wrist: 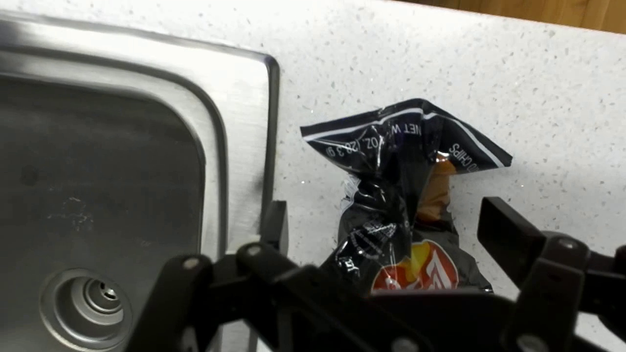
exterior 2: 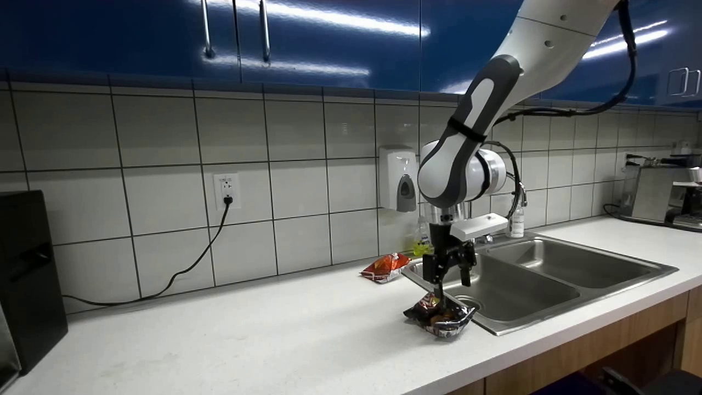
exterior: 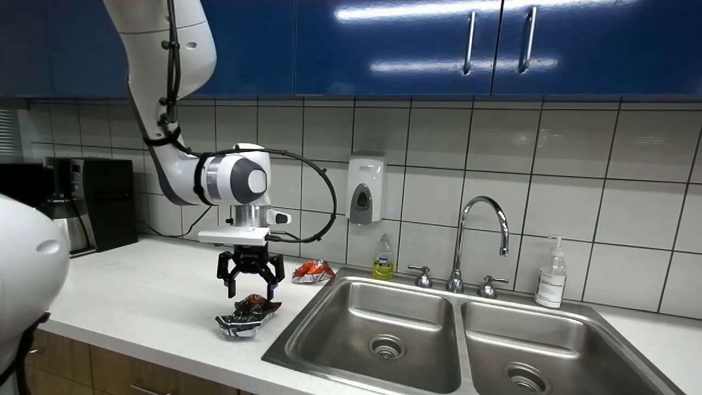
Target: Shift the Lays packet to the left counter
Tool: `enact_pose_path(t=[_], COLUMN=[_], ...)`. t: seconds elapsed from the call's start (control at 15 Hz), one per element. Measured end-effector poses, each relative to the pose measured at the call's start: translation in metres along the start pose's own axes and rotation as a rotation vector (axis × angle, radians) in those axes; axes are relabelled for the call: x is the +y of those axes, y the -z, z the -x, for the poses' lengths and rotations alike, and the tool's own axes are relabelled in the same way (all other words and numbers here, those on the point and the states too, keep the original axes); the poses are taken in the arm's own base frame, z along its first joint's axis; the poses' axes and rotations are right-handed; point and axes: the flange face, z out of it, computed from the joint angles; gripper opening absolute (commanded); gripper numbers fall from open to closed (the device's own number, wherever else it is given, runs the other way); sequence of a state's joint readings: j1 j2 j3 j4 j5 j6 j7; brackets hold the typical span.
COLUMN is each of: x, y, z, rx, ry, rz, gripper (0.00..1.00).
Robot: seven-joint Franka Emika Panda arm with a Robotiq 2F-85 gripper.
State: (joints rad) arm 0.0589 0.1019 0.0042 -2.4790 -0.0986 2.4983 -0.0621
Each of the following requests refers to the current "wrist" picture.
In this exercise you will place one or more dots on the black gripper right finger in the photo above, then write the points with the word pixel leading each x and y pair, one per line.
pixel 559 287

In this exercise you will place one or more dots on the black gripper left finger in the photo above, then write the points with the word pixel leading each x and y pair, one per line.
pixel 260 294

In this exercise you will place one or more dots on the black Lays chips packet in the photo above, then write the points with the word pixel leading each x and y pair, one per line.
pixel 391 197

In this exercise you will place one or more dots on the stainless steel double sink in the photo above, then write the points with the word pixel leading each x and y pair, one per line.
pixel 98 183

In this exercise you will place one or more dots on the wooden base cabinet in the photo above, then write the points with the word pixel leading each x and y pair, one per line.
pixel 553 11

